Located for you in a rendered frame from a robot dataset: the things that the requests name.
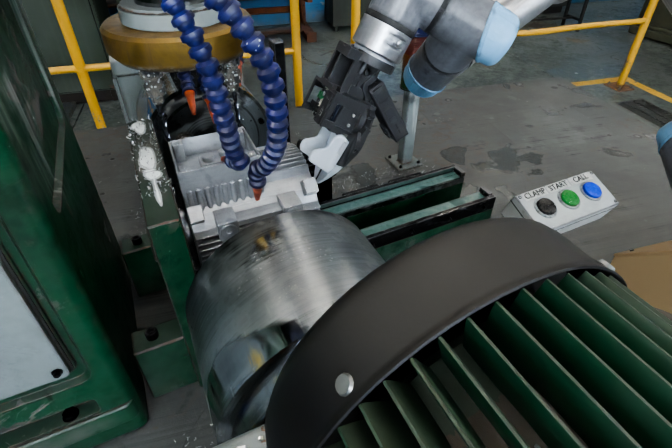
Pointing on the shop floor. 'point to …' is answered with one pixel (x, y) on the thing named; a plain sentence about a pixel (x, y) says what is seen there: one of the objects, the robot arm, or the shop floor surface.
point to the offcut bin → (338, 5)
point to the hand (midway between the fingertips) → (323, 176)
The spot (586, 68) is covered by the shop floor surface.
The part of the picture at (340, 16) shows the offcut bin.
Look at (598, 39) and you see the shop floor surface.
